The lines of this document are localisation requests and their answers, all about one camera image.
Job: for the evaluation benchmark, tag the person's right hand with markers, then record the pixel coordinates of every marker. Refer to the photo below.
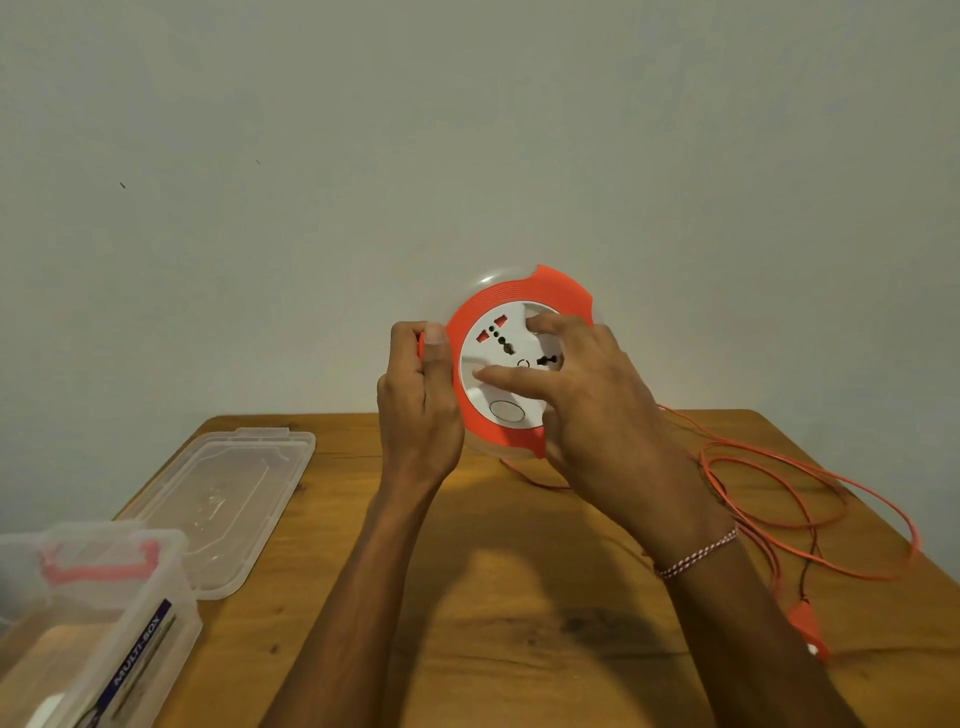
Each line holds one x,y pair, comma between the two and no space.
607,427

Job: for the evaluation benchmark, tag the person's left hand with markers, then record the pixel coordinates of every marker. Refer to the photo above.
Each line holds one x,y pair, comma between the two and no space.
416,427

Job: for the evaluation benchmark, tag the person's right thumb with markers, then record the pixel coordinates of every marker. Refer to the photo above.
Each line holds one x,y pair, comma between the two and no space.
517,379

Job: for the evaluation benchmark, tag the person's left thumb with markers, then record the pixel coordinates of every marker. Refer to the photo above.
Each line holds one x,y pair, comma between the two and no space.
437,360

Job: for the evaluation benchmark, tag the orange and white extension reel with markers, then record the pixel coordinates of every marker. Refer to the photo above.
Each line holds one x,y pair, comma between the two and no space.
495,300

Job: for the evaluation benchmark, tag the person's right forearm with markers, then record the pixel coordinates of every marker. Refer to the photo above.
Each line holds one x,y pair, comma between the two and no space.
750,645

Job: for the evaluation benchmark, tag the person's left forearm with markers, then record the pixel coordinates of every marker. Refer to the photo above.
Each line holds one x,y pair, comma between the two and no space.
360,600

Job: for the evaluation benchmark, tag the clear plastic box lid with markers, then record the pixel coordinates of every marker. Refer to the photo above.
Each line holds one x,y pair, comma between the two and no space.
225,502

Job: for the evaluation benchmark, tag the orange plug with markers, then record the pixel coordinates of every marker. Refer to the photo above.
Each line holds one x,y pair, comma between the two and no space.
808,628

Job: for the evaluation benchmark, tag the clear plastic storage box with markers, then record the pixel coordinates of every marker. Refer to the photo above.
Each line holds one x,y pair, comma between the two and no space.
97,630

